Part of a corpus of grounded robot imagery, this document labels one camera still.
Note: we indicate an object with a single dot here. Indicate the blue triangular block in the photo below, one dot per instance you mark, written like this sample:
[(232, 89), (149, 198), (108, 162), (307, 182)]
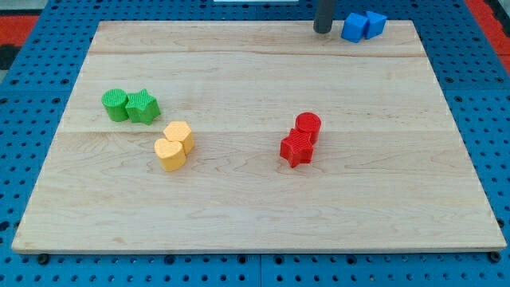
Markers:
[(375, 25)]

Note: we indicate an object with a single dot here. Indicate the yellow hexagon block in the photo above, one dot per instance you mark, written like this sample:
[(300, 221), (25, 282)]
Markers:
[(180, 131)]

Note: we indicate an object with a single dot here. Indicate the blue cube block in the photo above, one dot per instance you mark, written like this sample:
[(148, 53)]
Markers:
[(354, 27)]

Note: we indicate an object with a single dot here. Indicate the red cylinder block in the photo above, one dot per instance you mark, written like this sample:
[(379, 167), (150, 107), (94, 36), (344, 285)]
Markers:
[(310, 123)]

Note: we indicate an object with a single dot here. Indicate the grey cylindrical robot arm tip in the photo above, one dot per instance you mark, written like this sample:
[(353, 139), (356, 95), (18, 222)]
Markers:
[(323, 20)]

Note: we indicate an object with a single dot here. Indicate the green cylinder block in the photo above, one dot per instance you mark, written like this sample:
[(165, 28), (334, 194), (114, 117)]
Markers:
[(114, 102)]

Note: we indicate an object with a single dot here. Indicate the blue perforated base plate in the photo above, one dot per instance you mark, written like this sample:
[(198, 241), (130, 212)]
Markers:
[(469, 69)]

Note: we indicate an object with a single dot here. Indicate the light wooden board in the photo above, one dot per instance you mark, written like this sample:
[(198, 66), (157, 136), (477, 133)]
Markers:
[(389, 172)]

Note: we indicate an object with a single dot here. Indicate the green star block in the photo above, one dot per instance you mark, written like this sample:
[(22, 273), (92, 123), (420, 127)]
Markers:
[(142, 107)]

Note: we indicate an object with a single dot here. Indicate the yellow heart block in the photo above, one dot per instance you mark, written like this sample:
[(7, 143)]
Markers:
[(171, 154)]

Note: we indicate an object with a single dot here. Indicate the red star block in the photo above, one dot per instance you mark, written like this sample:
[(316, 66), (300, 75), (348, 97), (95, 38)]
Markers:
[(297, 147)]

